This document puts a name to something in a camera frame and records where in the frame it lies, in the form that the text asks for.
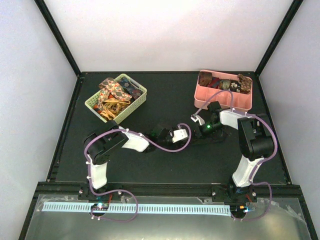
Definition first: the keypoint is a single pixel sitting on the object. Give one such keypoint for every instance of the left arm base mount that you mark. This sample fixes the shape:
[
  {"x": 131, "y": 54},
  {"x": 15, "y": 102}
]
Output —
[{"x": 89, "y": 193}]

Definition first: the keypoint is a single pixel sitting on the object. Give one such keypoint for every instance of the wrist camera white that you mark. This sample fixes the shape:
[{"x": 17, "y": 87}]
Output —
[
  {"x": 197, "y": 119},
  {"x": 179, "y": 135}
]

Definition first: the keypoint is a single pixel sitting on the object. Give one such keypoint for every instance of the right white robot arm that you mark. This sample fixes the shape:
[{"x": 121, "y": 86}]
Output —
[{"x": 257, "y": 141}]

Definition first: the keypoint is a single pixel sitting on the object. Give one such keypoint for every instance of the light blue cable duct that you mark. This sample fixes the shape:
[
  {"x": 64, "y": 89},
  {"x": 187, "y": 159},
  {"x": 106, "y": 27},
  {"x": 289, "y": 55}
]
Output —
[{"x": 141, "y": 208}]

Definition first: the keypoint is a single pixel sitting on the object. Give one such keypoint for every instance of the black necktie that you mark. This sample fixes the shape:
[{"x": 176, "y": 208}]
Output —
[{"x": 216, "y": 137}]

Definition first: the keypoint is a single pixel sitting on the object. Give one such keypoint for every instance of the rolled dark floral tie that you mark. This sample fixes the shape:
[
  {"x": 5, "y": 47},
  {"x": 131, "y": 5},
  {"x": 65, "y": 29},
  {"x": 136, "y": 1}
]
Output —
[{"x": 235, "y": 86}]

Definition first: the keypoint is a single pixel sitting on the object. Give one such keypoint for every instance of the right black frame post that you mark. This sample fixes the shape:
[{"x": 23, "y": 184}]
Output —
[{"x": 281, "y": 30}]

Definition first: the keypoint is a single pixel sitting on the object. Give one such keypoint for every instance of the rolled brown dotted tie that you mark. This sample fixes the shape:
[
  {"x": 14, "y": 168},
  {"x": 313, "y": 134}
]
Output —
[{"x": 245, "y": 84}]

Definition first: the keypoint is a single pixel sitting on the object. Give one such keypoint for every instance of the floral orange necktie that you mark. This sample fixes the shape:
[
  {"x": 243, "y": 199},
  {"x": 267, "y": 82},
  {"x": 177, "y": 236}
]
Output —
[{"x": 109, "y": 89}]

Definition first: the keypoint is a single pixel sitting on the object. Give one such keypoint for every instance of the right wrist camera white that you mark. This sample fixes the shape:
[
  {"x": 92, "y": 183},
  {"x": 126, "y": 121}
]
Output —
[{"x": 197, "y": 119}]

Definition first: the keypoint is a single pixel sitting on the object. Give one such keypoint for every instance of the yellow necktie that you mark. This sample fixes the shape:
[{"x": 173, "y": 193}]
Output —
[{"x": 112, "y": 107}]

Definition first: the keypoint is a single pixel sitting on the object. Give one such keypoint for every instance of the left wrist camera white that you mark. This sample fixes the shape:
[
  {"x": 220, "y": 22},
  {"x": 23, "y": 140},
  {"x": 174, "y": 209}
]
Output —
[{"x": 179, "y": 135}]

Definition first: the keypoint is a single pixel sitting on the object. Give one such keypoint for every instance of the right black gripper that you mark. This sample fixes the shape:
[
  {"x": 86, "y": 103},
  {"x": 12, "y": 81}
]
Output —
[{"x": 200, "y": 134}]

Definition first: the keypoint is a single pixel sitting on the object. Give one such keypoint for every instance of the navy patterned necktie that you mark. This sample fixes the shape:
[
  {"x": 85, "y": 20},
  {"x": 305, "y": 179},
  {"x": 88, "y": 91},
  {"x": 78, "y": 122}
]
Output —
[{"x": 130, "y": 88}]

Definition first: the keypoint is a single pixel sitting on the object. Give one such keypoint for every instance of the rolled red tie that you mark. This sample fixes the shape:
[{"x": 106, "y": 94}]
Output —
[{"x": 215, "y": 83}]

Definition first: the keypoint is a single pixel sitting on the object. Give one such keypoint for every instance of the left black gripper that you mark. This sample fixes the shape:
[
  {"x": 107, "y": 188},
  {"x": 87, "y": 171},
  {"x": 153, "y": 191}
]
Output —
[{"x": 175, "y": 146}]

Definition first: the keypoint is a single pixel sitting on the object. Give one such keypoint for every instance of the left black frame post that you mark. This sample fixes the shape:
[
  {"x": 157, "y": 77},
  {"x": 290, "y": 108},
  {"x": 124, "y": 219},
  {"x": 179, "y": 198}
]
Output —
[{"x": 44, "y": 10}]

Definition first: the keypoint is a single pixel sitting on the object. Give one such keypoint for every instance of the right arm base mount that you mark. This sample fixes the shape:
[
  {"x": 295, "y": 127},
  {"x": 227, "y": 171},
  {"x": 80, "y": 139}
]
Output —
[{"x": 229, "y": 193}]

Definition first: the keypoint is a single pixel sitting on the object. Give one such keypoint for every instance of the pink divided organizer box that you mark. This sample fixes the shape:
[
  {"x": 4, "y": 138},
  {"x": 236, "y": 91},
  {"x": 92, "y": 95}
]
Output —
[{"x": 204, "y": 95}]

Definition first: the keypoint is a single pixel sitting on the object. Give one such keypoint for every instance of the black aluminium front rail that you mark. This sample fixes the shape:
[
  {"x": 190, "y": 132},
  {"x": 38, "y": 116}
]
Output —
[{"x": 167, "y": 190}]

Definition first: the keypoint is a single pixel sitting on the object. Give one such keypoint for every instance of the rolled olive tie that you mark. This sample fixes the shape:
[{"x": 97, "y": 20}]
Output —
[{"x": 224, "y": 84}]

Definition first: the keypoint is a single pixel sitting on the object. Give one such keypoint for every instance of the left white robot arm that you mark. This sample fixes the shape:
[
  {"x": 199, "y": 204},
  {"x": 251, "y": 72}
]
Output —
[{"x": 102, "y": 144}]

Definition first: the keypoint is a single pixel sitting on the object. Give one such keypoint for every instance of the green plastic basket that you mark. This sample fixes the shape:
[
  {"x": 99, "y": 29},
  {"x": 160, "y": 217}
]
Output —
[{"x": 91, "y": 103}]

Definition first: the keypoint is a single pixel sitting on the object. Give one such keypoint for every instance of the black frame post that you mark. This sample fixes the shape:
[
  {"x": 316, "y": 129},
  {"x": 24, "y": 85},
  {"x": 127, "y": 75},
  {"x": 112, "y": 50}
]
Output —
[
  {"x": 44, "y": 10},
  {"x": 281, "y": 30}
]

